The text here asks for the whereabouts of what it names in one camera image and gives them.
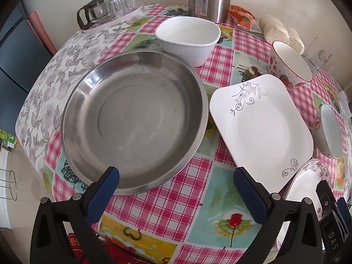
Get stainless steel basin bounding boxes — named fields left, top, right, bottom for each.
left=61, top=51, right=209, bottom=196

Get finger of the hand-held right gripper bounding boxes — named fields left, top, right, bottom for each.
left=316, top=180, right=339, bottom=220
left=337, top=196, right=352, bottom=222

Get red patterned cushion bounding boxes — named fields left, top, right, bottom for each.
left=67, top=232, right=116, bottom=264

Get glass teapot black handle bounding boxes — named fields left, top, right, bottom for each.
left=76, top=0, right=113, bottom=31

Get bag of steamed buns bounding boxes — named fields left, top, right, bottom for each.
left=259, top=15, right=305, bottom=55

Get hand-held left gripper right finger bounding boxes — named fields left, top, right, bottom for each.
left=233, top=166, right=323, bottom=264

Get white bowl with red print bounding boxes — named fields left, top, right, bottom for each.
left=312, top=104, right=343, bottom=159

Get pink floral round plate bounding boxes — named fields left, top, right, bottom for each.
left=276, top=159, right=331, bottom=251

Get white square plate grey vines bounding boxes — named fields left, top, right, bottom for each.
left=209, top=74, right=314, bottom=196

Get green box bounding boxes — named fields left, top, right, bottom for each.
left=0, top=129, right=20, bottom=149

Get pink panel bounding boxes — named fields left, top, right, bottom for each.
left=26, top=10, right=58, bottom=57

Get plain white bowl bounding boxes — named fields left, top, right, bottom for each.
left=154, top=16, right=221, bottom=68

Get red-rimmed strawberry bowl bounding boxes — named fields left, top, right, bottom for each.
left=267, top=41, right=313, bottom=90

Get orange snack packet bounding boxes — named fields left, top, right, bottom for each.
left=229, top=5, right=263, bottom=33

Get metal wire rack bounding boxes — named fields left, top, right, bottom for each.
left=0, top=169, right=18, bottom=202

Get clear glass mug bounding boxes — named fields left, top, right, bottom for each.
left=302, top=37, right=334, bottom=73

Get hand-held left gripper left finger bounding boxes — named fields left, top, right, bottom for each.
left=30, top=166, right=120, bottom=264

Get grey floral tablecloth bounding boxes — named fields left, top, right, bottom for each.
left=15, top=19, right=143, bottom=171

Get stainless steel thermos jug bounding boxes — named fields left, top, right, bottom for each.
left=188, top=0, right=251, bottom=24

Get dark blue fridge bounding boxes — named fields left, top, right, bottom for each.
left=0, top=0, right=55, bottom=128

